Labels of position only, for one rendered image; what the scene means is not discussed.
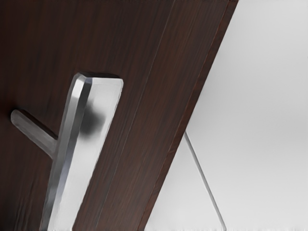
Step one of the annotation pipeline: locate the dark brown wooden drawer cabinet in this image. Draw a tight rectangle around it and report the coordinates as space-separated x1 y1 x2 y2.
0 0 239 231

